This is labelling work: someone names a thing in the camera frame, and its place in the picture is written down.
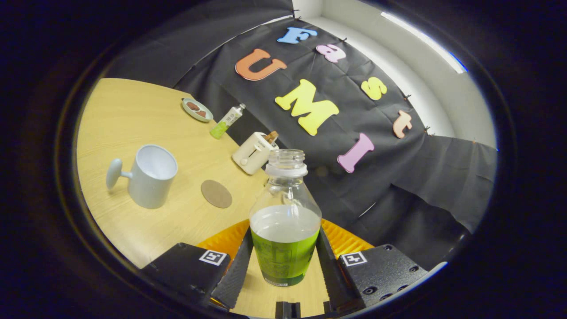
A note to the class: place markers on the brown bread slice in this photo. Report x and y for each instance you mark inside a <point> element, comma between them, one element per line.
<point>271,136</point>

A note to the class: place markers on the round brown coaster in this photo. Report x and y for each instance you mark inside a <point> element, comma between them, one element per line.
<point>216,193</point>

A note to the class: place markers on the clear juice bottle green label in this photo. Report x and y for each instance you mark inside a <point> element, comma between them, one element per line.
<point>283,257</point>

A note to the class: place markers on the pale green plate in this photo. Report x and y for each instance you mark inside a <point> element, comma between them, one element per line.
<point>190,113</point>

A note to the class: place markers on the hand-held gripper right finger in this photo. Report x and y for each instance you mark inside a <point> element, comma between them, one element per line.
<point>328,270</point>

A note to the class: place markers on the pale blue cup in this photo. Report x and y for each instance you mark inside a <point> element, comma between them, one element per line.
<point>148,186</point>

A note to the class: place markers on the brown food piece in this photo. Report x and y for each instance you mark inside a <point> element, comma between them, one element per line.
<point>192,106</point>
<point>202,113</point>

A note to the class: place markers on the slim white label drink bottle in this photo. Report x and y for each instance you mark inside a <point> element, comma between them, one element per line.
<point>226,122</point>

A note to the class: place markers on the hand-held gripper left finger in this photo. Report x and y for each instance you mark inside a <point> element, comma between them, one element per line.
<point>234,274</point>

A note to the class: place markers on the white toaster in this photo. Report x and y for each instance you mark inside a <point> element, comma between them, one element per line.
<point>250,155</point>

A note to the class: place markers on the ceiling light panel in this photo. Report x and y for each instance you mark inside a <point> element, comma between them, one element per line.
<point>425,40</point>

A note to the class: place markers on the wooden table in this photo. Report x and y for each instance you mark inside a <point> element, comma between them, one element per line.
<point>124,115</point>

